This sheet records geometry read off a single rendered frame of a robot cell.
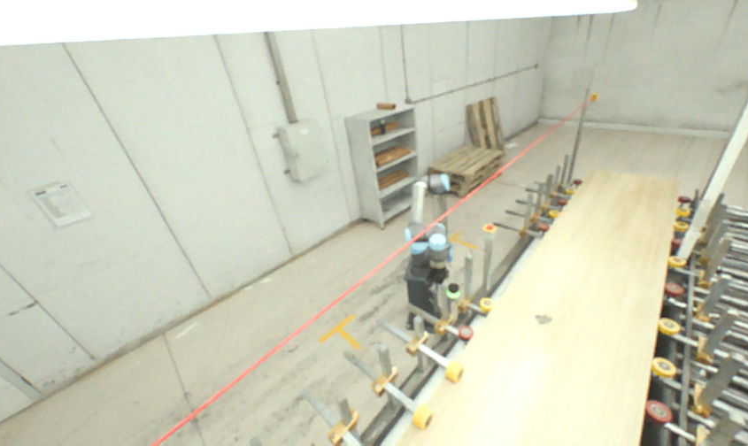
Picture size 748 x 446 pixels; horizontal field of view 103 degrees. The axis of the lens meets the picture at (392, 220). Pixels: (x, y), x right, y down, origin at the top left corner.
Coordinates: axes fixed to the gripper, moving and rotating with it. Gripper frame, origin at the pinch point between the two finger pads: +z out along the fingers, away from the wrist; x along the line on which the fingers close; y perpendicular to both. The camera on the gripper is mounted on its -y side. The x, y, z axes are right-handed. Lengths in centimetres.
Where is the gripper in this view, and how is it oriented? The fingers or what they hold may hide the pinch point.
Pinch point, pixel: (437, 292)
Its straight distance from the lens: 179.6
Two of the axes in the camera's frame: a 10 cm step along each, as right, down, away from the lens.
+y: 6.5, -4.4, 6.1
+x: -7.5, -2.6, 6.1
